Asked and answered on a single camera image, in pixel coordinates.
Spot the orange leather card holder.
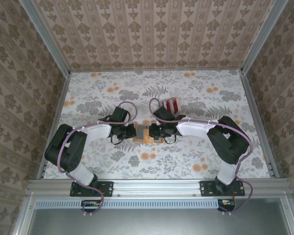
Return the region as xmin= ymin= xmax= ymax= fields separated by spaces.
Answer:
xmin=133 ymin=123 xmax=167 ymax=145

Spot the small red and white box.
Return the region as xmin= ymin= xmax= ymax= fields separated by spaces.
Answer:
xmin=161 ymin=97 xmax=182 ymax=115

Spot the floral patterned table cover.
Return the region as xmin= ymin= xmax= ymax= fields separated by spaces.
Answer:
xmin=43 ymin=70 xmax=271 ymax=181

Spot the grey metal sheet panel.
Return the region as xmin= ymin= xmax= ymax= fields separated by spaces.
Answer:
xmin=29 ymin=208 xmax=291 ymax=235

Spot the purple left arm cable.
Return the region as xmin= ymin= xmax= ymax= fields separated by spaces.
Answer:
xmin=57 ymin=101 xmax=139 ymax=217

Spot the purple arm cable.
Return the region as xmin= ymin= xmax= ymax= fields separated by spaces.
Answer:
xmin=148 ymin=97 xmax=253 ymax=216
xmin=57 ymin=101 xmax=139 ymax=217

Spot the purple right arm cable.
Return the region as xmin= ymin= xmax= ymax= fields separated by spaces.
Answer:
xmin=148 ymin=97 xmax=253 ymax=216

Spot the aluminium front rail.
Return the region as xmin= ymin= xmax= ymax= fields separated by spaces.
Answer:
xmin=26 ymin=178 xmax=292 ymax=198

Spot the aluminium back rail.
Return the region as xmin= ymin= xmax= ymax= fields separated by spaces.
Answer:
xmin=69 ymin=68 xmax=243 ymax=73

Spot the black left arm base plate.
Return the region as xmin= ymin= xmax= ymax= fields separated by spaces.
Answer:
xmin=70 ymin=180 xmax=114 ymax=197

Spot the aluminium side rail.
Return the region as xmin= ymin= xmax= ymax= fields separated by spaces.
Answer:
xmin=36 ymin=72 xmax=72 ymax=181
xmin=239 ymin=70 xmax=281 ymax=179

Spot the grey slotted cable duct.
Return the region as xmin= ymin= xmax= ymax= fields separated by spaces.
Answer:
xmin=35 ymin=198 xmax=220 ymax=210

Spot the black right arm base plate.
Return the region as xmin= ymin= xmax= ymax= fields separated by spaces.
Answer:
xmin=200 ymin=180 xmax=245 ymax=197

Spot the black connector with wires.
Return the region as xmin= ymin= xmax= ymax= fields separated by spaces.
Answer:
xmin=217 ymin=198 xmax=236 ymax=212
xmin=81 ymin=199 xmax=101 ymax=212

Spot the aluminium corner post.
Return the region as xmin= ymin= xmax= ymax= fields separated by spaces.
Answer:
xmin=240 ymin=0 xmax=289 ymax=74
xmin=19 ymin=0 xmax=72 ymax=76

